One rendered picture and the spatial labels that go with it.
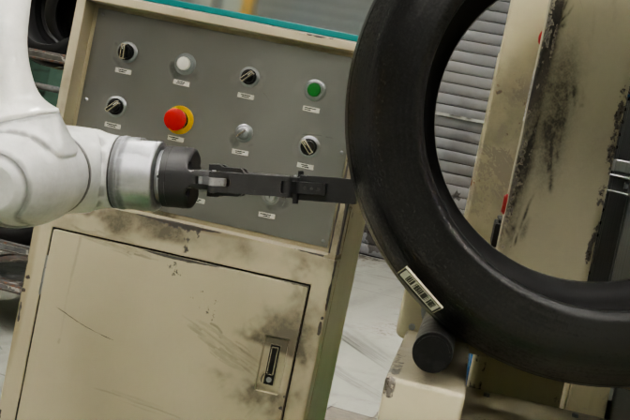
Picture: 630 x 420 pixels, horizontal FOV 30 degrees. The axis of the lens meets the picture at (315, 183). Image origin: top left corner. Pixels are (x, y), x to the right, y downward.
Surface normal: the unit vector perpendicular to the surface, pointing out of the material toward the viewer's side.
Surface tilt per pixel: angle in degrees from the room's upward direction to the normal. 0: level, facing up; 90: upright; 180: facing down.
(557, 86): 90
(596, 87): 90
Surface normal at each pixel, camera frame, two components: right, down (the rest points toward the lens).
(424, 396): -0.14, 0.02
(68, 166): 0.96, -0.23
